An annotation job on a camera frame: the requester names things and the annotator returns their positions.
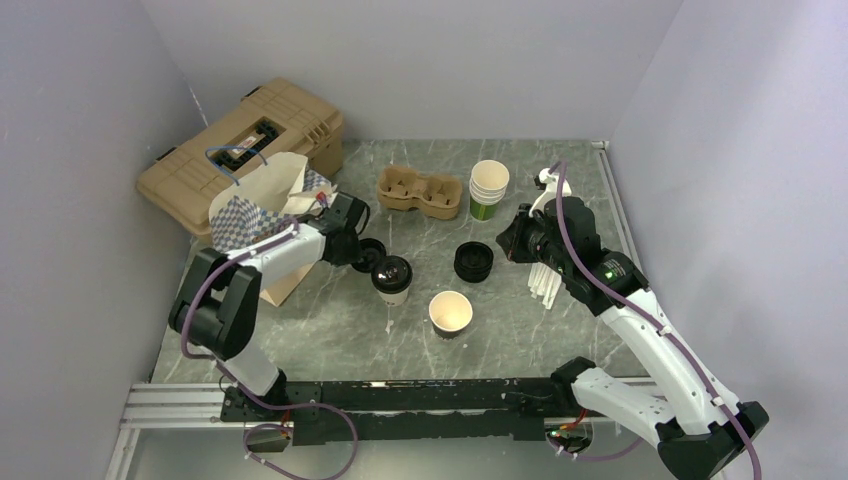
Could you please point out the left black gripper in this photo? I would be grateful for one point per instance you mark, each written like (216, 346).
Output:
(348, 257)

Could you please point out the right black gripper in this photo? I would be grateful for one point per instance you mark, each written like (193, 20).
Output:
(511, 240)

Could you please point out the blue checkered paper bag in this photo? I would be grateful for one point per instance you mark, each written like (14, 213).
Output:
(257, 219)

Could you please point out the white paper coffee cup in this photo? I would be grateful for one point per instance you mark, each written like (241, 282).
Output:
(394, 298)

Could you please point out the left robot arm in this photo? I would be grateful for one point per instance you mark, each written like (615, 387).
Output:
(215, 310)

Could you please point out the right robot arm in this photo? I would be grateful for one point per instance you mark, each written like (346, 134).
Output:
(696, 424)

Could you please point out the stack of black lids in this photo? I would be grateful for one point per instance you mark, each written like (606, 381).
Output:
(473, 261)

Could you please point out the bundle of white straws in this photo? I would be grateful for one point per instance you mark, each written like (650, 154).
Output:
(544, 284)

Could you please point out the brown cardboard cup carrier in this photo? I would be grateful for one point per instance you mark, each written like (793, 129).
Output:
(434, 195)

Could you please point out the stack of paper cups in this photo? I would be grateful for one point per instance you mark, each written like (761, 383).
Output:
(487, 187)

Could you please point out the tan plastic toolbox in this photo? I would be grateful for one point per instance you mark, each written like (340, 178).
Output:
(276, 117)

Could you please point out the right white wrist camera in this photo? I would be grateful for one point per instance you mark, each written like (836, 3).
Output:
(547, 181)

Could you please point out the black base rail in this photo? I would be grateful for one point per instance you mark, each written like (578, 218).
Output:
(318, 412)

